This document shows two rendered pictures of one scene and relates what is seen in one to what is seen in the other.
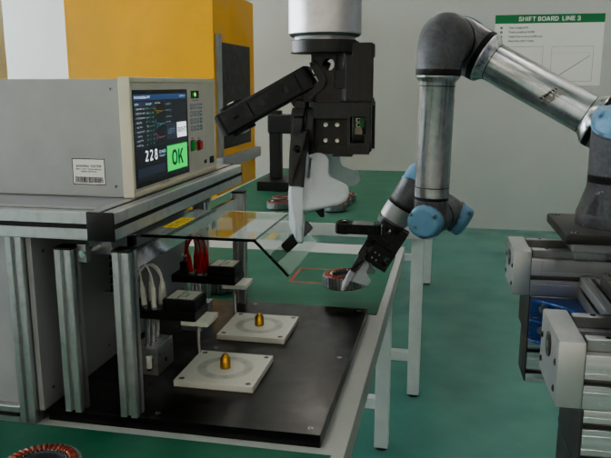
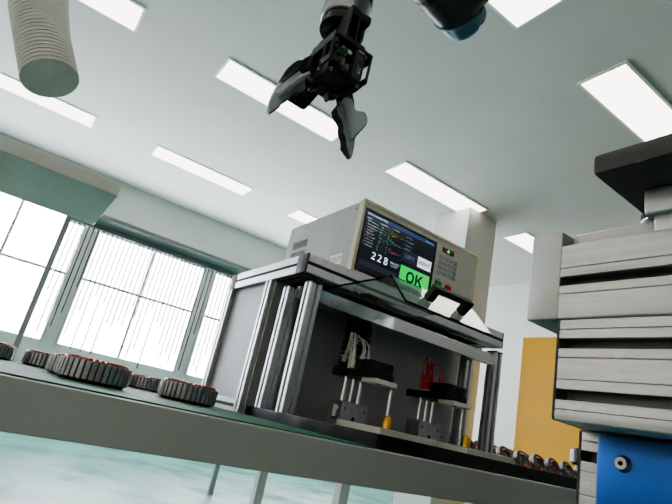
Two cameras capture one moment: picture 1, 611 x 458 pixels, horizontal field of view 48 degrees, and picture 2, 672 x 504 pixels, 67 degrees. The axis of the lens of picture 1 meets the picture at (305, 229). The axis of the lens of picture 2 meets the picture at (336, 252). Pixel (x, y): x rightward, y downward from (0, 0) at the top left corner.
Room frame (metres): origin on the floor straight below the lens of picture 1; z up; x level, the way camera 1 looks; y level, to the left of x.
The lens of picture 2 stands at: (0.36, -0.54, 0.77)
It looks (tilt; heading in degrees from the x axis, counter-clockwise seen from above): 19 degrees up; 48
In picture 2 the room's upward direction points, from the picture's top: 13 degrees clockwise
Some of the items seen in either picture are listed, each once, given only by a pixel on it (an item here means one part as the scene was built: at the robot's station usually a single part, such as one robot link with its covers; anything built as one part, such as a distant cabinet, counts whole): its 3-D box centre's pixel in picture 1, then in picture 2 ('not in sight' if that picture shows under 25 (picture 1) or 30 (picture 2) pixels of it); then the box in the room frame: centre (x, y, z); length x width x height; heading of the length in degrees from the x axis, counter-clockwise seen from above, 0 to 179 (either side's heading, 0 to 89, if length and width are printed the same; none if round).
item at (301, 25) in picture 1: (325, 20); (346, 18); (0.75, -0.02, 1.37); 0.08 x 0.08 x 0.05
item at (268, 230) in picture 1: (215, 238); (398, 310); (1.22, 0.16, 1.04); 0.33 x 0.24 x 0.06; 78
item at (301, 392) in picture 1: (236, 353); (421, 448); (1.36, 0.14, 0.76); 0.64 x 0.47 x 0.02; 168
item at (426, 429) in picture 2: (197, 313); (422, 432); (1.50, 0.24, 0.80); 0.07 x 0.05 x 0.06; 168
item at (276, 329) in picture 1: (259, 327); (464, 450); (1.47, 0.10, 0.78); 0.15 x 0.15 x 0.01; 78
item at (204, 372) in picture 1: (225, 370); (385, 432); (1.23, 0.15, 0.78); 0.15 x 0.15 x 0.01; 78
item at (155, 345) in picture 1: (154, 353); (347, 414); (1.26, 0.29, 0.80); 0.07 x 0.05 x 0.06; 168
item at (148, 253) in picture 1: (194, 225); (413, 331); (1.37, 0.23, 1.03); 0.62 x 0.01 x 0.03; 168
